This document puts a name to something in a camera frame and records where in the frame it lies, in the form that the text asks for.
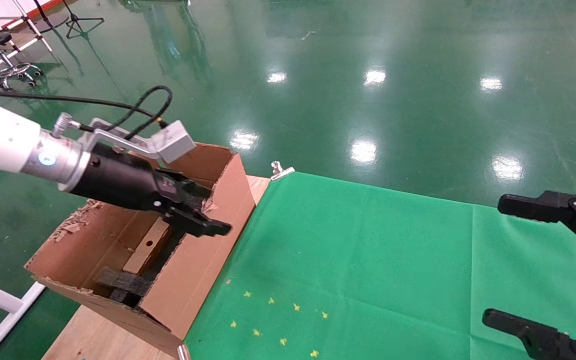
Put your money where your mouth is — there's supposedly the black tripod stand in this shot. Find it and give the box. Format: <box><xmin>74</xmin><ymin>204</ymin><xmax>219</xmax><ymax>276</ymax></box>
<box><xmin>60</xmin><ymin>0</ymin><xmax>105</xmax><ymax>40</ymax></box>

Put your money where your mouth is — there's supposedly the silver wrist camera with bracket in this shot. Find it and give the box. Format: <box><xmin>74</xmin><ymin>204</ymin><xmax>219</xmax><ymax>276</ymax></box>
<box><xmin>88</xmin><ymin>119</ymin><xmax>197</xmax><ymax>165</ymax></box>

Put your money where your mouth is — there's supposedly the silver metal clip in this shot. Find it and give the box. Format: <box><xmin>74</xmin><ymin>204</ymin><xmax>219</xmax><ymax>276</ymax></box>
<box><xmin>269</xmin><ymin>161</ymin><xmax>296</xmax><ymax>182</ymax></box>

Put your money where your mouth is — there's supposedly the green table cloth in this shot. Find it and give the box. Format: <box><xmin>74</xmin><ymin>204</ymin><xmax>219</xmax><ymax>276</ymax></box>
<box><xmin>183</xmin><ymin>171</ymin><xmax>576</xmax><ymax>360</ymax></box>

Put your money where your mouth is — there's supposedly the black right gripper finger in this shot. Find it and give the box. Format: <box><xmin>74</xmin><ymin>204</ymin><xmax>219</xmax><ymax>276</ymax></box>
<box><xmin>482</xmin><ymin>309</ymin><xmax>576</xmax><ymax>360</ymax></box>
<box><xmin>497</xmin><ymin>189</ymin><xmax>576</xmax><ymax>261</ymax></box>

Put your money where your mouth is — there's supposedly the black round stand base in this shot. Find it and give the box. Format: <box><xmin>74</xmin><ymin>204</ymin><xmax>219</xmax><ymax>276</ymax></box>
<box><xmin>32</xmin><ymin>0</ymin><xmax>70</xmax><ymax>33</ymax></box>

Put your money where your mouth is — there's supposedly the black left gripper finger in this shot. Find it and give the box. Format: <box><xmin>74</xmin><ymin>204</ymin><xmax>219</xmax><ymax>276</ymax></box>
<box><xmin>160</xmin><ymin>169</ymin><xmax>214</xmax><ymax>199</ymax></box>
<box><xmin>165</xmin><ymin>207</ymin><xmax>232</xmax><ymax>237</ymax></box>

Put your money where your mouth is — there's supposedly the small taped cardboard box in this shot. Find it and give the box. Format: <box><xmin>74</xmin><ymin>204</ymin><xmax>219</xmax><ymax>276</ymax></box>
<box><xmin>122</xmin><ymin>217</ymin><xmax>171</xmax><ymax>276</ymax></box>

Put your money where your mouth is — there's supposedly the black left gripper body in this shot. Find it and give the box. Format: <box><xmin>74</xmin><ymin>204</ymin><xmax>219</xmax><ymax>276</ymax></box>
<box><xmin>70</xmin><ymin>142</ymin><xmax>182</xmax><ymax>214</ymax></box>

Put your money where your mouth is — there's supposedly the white metal rack frame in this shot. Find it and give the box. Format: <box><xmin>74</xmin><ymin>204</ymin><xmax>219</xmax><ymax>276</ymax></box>
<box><xmin>0</xmin><ymin>0</ymin><xmax>54</xmax><ymax>105</ymax></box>

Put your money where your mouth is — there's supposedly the black foam insert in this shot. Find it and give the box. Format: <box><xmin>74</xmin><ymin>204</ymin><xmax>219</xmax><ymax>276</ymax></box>
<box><xmin>92</xmin><ymin>225</ymin><xmax>191</xmax><ymax>308</ymax></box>

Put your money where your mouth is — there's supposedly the large open cardboard carton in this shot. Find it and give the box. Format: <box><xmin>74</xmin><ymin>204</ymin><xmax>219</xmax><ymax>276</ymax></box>
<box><xmin>24</xmin><ymin>142</ymin><xmax>258</xmax><ymax>358</ymax></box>

